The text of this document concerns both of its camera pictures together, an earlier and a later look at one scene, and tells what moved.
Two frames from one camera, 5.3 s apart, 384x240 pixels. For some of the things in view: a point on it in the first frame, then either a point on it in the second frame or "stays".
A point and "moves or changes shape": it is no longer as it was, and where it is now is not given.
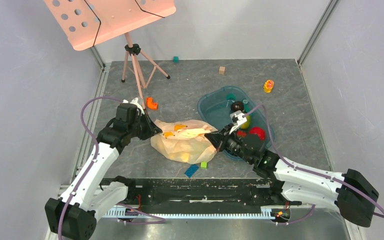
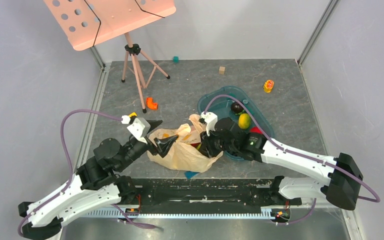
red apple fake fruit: (260, 132) stays
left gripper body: (136, 127) -> (136, 150)
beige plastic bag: (184, 140) moves or changes shape
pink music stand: (83, 22) stays
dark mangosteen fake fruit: (236, 106) stays
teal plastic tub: (215, 107) stays
